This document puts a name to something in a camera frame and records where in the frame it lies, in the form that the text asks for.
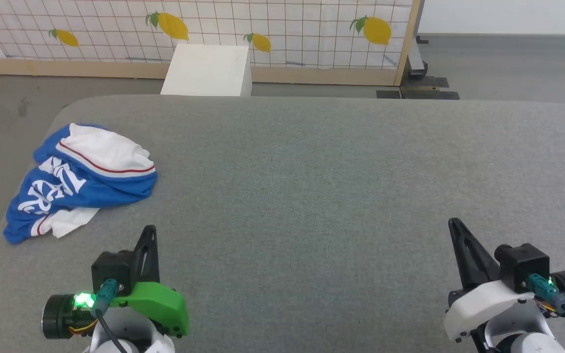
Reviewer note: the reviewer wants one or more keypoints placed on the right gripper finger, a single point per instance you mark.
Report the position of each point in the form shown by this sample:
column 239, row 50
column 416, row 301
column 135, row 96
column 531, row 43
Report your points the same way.
column 474, row 264

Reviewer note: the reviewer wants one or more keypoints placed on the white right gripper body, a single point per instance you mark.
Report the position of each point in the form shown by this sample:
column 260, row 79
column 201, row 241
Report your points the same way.
column 478, row 306

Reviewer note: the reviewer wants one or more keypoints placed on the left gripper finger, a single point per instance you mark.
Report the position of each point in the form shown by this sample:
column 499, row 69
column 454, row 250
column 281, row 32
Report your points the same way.
column 146, row 260

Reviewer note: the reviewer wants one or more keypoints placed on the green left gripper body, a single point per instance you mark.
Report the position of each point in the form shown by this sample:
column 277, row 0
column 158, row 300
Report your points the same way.
column 160, row 304

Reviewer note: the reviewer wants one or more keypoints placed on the blue and white shirt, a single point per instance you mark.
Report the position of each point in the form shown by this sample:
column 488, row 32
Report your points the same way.
column 111, row 186

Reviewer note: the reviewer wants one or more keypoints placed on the white box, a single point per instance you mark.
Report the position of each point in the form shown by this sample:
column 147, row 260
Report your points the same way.
column 209, row 68

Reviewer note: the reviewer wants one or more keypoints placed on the grey metal partition leg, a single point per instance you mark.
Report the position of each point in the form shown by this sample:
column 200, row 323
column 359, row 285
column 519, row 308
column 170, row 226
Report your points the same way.
column 416, row 59

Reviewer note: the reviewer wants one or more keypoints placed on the lemon print tile panel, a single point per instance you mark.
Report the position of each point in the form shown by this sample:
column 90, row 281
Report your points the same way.
column 115, row 24

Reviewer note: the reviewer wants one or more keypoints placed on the white partition board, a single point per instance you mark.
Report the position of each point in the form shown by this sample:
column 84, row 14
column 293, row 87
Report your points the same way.
column 508, row 14

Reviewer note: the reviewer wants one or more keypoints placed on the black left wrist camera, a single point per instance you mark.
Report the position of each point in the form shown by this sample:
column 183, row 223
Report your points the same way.
column 111, row 269

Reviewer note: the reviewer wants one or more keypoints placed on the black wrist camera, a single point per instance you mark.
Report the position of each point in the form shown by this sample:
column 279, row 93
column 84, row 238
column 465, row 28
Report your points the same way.
column 523, row 264
column 111, row 269

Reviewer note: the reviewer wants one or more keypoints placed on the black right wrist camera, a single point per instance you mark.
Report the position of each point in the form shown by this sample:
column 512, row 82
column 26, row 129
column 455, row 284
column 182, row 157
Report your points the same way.
column 523, row 264

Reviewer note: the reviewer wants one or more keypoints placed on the black flat base plate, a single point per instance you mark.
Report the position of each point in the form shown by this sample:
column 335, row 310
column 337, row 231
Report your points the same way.
column 424, row 90

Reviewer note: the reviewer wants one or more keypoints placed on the wooden panel frame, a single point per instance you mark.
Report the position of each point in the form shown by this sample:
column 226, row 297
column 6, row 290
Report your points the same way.
column 312, row 76

